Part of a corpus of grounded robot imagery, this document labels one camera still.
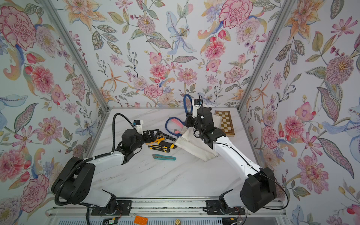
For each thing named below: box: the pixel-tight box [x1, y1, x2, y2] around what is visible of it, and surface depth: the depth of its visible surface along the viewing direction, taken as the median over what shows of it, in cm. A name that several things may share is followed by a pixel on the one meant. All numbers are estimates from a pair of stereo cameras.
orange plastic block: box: [134, 215, 149, 225], surface depth 72 cm
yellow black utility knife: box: [157, 140, 178, 149], surface depth 100 cm
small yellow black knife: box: [148, 144, 171, 153], surface depth 98 cm
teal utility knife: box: [152, 153, 177, 161], surface depth 95 cm
